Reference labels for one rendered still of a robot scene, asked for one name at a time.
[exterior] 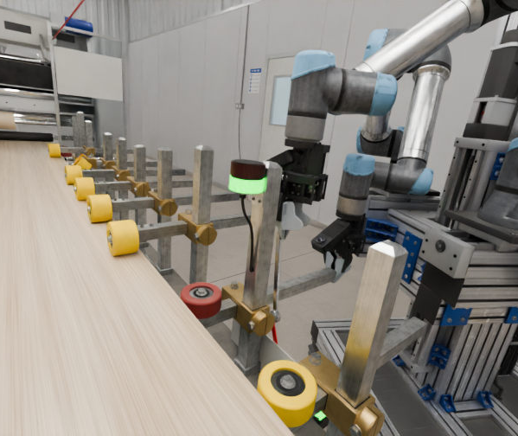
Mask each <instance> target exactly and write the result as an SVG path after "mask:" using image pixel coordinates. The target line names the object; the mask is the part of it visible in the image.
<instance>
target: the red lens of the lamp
mask: <svg viewBox="0 0 518 436"><path fill-rule="evenodd" d="M230 175H231V176H236V177H241V178H248V179H261V178H264V177H265V163H264V165H247V164H241V163H235V162H233V160H232V161H231V167H230Z"/></svg>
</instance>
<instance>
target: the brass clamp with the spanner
mask: <svg viewBox="0 0 518 436"><path fill-rule="evenodd" d="M221 293H222V296H221V301H222V300H225V299H228V298H230V299H231V300H232V301H234V303H235V304H237V311H236V317H234V319H235V320H236V321H237V322H238V323H239V324H240V325H241V326H242V327H243V328H244V329H245V330H246V331H247V332H248V333H249V334H251V333H253V332H254V333H255V334H256V335H258V336H259V337H262V336H264V335H266V334H268V333H269V332H270V331H271V330H272V328H273V325H274V323H275V317H274V316H273V315H272V314H271V313H270V306H269V305H268V304H267V303H265V306H263V307H260V308H258V309H255V310H253V311H252V310H251V309H250V308H249V307H248V306H247V305H245V304H244V303H243V293H244V285H243V284H241V283H240V282H239V289H236V290H234V289H231V288H230V285H226V286H223V287H222V289H221Z"/></svg>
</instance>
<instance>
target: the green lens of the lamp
mask: <svg viewBox="0 0 518 436"><path fill-rule="evenodd" d="M264 180H265V179H264V178H263V180H258V181H250V180H242V179H237V178H234V177H231V175H230V179H229V189H230V190H232V191H235V192H239V193H245V194H258V193H262V192H263V188H264Z"/></svg>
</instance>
